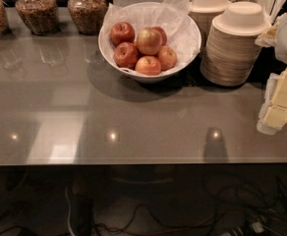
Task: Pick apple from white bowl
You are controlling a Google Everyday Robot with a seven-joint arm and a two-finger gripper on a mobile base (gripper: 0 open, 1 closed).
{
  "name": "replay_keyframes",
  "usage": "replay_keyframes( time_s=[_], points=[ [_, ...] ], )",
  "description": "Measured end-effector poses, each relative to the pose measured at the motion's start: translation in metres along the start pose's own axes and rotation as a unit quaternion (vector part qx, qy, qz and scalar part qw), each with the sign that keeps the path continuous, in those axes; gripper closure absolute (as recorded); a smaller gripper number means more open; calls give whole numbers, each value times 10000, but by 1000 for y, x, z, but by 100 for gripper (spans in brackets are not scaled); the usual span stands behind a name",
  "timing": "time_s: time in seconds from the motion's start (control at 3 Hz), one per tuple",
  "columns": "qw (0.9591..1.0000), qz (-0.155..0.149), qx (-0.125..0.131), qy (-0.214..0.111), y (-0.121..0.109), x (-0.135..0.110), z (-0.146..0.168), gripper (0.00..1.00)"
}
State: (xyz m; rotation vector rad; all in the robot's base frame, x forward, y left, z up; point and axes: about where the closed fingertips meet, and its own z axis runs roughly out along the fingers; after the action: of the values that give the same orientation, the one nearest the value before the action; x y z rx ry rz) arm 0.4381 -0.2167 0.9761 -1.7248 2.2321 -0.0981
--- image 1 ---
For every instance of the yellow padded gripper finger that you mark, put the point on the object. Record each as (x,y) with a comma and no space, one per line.
(273,113)

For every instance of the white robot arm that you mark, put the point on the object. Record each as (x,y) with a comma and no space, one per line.
(280,40)

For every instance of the red apple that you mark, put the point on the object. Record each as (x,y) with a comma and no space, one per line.
(122,32)
(167,57)
(126,55)
(163,34)

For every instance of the red apple back right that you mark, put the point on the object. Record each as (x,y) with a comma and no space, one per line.
(163,34)

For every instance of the orange-red apple front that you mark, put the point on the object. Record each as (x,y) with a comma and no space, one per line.
(148,65)

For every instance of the white ceramic bowl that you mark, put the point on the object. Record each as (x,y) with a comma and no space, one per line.
(189,54)

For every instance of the yellow-red apple centre top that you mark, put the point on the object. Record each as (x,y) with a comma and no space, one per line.
(149,41)

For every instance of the red apple front left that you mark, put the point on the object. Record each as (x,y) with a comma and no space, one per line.
(126,55)

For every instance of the red apple back left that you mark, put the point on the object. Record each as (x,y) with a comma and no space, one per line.
(122,32)

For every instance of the rear stack paper bowls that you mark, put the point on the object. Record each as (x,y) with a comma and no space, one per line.
(203,12)

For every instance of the white tissue paper liner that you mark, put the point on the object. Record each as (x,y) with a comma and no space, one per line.
(169,17)

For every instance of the right glass cereal jar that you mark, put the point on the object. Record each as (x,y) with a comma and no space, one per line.
(87,15)

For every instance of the middle glass cereal jar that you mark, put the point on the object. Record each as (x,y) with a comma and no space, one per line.
(40,16)

